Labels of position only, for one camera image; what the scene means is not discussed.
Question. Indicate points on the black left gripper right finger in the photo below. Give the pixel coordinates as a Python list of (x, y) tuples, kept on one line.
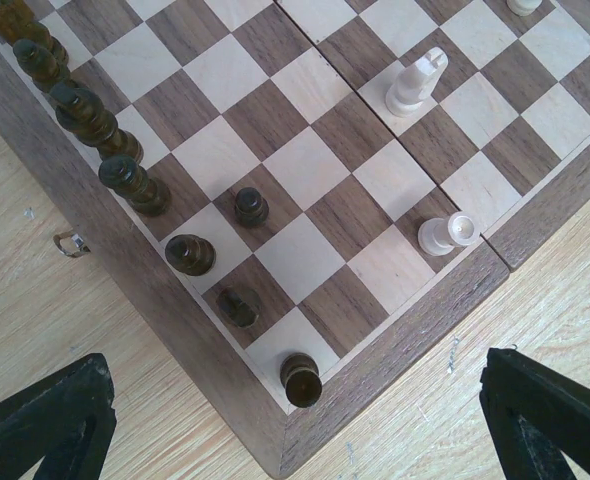
[(537, 418)]

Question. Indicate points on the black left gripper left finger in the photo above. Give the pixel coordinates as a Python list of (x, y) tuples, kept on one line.
[(63, 424)]

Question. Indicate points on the wooden folding chess board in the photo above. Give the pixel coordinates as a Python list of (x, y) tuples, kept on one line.
[(288, 97)]

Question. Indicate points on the metal board latch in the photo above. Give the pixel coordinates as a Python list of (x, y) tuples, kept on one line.
[(70, 244)]

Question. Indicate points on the white bishop on board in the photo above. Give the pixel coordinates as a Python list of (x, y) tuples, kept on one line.
[(415, 83)]

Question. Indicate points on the white pawn near edge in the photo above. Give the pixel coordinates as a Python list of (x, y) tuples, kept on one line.
[(439, 236)]

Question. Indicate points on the dark bishop piece near corner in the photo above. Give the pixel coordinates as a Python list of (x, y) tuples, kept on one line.
[(190, 254)]

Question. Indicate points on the dark knight piece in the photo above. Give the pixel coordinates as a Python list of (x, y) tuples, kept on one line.
[(240, 305), (18, 21)]

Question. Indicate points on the dark rook corner piece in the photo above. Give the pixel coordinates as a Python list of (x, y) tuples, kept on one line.
[(299, 376)]

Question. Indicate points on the dark queen piece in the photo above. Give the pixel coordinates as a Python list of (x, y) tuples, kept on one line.
[(148, 196)]

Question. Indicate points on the dark pawn advanced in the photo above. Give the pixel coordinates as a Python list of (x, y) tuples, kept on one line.
[(251, 208)]

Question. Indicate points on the dark king piece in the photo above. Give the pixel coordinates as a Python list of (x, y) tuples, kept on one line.
[(82, 113)]

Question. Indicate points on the dark bishop piece far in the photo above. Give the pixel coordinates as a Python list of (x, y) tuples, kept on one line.
[(41, 65)]

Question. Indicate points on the dark knight piece far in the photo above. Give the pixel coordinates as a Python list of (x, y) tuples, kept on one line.
[(18, 21)]

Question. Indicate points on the white piece far edge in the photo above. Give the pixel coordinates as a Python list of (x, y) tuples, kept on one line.
[(523, 8)]

